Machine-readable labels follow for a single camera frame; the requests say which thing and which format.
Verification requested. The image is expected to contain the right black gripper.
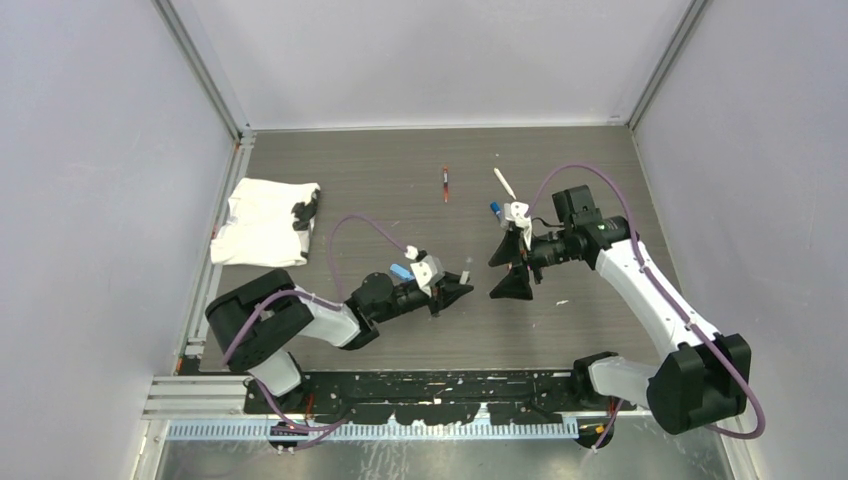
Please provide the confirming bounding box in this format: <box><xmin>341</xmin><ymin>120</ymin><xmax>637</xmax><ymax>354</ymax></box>
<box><xmin>489</xmin><ymin>227</ymin><xmax>574</xmax><ymax>300</ymax></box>

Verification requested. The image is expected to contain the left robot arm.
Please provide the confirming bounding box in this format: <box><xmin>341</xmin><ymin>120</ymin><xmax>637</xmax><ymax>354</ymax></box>
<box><xmin>205</xmin><ymin>268</ymin><xmax>474</xmax><ymax>413</ymax></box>

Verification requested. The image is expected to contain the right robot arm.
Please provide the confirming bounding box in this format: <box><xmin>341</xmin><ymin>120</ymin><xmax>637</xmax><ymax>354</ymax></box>
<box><xmin>489</xmin><ymin>185</ymin><xmax>752</xmax><ymax>434</ymax></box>

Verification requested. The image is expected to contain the blue pen cap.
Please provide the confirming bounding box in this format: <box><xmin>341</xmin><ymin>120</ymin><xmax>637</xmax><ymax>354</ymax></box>
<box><xmin>389</xmin><ymin>264</ymin><xmax>415</xmax><ymax>282</ymax></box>

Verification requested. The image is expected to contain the white pen upper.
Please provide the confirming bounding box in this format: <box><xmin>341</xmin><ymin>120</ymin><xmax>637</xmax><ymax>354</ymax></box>
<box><xmin>493</xmin><ymin>167</ymin><xmax>517</xmax><ymax>200</ymax></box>

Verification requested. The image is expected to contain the red black pen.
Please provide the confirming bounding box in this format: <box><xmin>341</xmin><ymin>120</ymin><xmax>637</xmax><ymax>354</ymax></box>
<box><xmin>441</xmin><ymin>166</ymin><xmax>450</xmax><ymax>204</ymax></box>

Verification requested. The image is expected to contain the white stained cloth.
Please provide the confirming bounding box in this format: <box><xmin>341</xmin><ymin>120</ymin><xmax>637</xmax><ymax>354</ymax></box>
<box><xmin>210</xmin><ymin>177</ymin><xmax>321</xmax><ymax>268</ymax></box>

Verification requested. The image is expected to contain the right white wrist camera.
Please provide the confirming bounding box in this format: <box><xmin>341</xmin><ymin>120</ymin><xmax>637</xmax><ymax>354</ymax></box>
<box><xmin>500</xmin><ymin>201</ymin><xmax>533</xmax><ymax>250</ymax></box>

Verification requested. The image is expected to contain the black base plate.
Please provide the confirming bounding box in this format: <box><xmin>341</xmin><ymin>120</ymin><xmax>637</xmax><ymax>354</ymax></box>
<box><xmin>244</xmin><ymin>369</ymin><xmax>618</xmax><ymax>426</ymax></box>

